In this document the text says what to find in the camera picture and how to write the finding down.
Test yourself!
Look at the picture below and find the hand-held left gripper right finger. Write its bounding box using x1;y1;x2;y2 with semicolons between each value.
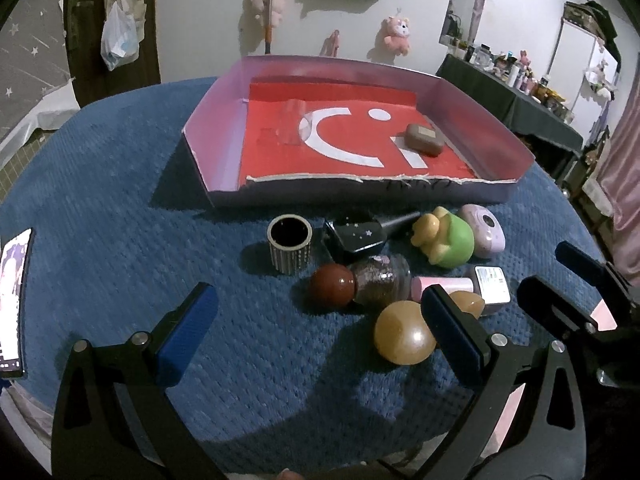
420;284;586;480

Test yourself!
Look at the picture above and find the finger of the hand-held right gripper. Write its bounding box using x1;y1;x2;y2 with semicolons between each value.
556;241;626;306
517;276;601;341

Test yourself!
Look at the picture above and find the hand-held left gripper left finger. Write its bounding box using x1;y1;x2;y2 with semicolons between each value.
52;282;221;480

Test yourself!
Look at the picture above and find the orange round ball cap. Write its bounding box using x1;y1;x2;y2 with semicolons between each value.
375;301;435;365

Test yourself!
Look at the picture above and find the white bottle with pink cap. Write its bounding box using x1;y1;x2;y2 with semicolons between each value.
411;265;511;316

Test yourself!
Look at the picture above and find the green turtle toy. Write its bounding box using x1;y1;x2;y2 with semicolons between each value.
411;206;475;269

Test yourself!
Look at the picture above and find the glitter bottle with brown cap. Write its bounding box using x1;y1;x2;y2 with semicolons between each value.
309;254;412;309

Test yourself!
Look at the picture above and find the lilac round device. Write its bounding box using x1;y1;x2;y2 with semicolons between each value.
457;203;506;259

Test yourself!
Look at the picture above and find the red cardboard box tray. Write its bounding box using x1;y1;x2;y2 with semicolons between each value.
181;55;536;209

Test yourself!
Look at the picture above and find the pink curtain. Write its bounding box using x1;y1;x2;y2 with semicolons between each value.
595;50;640;271

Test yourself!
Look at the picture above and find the ribbed beige cup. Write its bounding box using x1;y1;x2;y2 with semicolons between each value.
266;214;313;275

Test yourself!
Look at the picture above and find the black star-print bottle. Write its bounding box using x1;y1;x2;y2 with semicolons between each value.
324;210;421;266

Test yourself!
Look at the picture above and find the smartphone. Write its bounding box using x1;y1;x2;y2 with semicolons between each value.
0;227;36;378

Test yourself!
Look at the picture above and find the brown soap bar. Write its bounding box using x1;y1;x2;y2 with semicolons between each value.
404;124;445;157

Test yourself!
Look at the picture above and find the dark cloth covered table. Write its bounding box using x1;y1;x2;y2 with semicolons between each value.
437;52;586;171

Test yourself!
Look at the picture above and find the row of cosmetic bottles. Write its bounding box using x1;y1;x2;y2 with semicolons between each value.
452;42;576;123

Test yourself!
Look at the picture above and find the white cabinet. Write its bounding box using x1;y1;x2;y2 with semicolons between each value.
555;2;621;111

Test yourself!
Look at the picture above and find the clear plastic piece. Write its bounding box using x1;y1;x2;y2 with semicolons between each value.
277;99;312;147

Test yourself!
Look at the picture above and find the dark wooden door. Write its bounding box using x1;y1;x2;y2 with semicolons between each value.
65;0;161;106

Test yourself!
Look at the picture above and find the pink bear plush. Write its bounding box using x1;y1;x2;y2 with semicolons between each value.
382;10;413;56

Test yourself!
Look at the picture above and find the white plastic bag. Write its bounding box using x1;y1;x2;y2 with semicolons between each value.
100;0;141;71

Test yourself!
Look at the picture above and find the grey star-print cloth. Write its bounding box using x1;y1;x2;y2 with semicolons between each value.
0;10;81;141

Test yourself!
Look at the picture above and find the stick with orange ends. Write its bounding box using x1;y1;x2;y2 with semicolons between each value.
263;0;278;56

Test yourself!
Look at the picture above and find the pale pink plush toy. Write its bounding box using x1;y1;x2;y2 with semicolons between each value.
245;0;288;28

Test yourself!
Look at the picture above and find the wall mirror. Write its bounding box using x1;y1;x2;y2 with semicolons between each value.
440;0;491;46

